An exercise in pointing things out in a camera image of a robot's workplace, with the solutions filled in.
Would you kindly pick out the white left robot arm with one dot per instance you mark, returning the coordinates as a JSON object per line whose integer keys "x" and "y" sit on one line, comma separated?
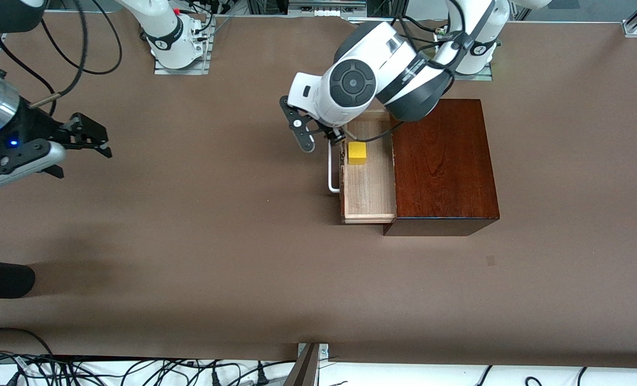
{"x": 382, "y": 59}

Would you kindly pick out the aluminium frame post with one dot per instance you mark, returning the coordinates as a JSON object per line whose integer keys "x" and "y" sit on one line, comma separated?
{"x": 310, "y": 359}

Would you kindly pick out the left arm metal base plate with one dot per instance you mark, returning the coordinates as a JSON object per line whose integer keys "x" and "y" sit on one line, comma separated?
{"x": 476, "y": 76}

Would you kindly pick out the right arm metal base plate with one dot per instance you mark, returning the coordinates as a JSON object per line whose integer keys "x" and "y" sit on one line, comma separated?
{"x": 181, "y": 71}

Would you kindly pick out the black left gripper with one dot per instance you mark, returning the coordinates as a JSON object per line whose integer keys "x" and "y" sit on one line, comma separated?
{"x": 332, "y": 137}

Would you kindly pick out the yellow block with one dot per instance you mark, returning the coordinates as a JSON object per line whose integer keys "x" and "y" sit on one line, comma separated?
{"x": 357, "y": 153}

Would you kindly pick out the black padded object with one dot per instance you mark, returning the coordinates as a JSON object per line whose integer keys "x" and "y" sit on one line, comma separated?
{"x": 2, "y": 279}

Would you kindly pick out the dark brown wooden cabinet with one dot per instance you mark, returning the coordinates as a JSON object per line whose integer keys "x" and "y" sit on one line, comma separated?
{"x": 447, "y": 166}

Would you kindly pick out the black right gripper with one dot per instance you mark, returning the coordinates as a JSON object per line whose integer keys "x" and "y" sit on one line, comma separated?
{"x": 30, "y": 127}

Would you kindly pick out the brown table cover sheet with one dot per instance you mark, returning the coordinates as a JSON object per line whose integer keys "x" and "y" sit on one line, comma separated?
{"x": 216, "y": 257}

